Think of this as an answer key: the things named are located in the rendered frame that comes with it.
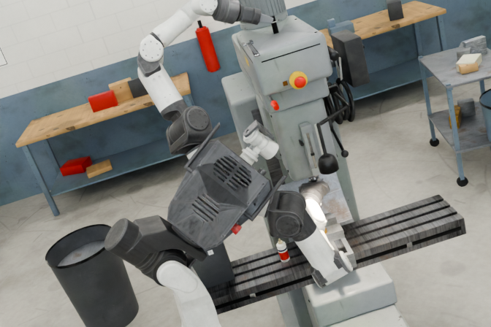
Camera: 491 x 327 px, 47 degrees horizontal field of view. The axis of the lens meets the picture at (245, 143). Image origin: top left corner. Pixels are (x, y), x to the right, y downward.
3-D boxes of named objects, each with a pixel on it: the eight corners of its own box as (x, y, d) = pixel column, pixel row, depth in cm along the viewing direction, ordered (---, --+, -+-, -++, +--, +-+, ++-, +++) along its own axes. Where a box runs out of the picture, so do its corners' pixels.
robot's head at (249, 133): (259, 156, 187) (275, 141, 185) (241, 142, 184) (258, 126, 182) (256, 147, 193) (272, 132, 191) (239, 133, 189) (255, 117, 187)
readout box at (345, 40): (373, 82, 241) (364, 35, 234) (353, 88, 241) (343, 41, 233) (358, 71, 260) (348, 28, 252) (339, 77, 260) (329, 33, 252)
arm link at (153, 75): (127, 62, 195) (160, 117, 193) (124, 50, 182) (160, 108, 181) (155, 47, 197) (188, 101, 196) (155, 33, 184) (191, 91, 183)
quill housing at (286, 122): (342, 169, 221) (324, 95, 209) (292, 185, 221) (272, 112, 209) (329, 152, 239) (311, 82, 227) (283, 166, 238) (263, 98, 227)
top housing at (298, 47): (335, 76, 194) (325, 31, 188) (263, 98, 193) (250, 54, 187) (303, 49, 237) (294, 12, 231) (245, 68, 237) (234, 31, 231)
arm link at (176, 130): (170, 101, 179) (192, 137, 178) (191, 93, 185) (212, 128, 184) (155, 116, 188) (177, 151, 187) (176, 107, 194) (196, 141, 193)
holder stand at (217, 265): (235, 279, 240) (221, 241, 232) (185, 295, 239) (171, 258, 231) (231, 263, 251) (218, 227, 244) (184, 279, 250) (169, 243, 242)
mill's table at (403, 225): (466, 233, 237) (464, 217, 234) (186, 325, 234) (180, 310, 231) (441, 209, 259) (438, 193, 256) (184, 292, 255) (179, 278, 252)
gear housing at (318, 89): (332, 95, 206) (326, 70, 203) (269, 115, 206) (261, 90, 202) (309, 74, 237) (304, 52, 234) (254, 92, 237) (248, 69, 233)
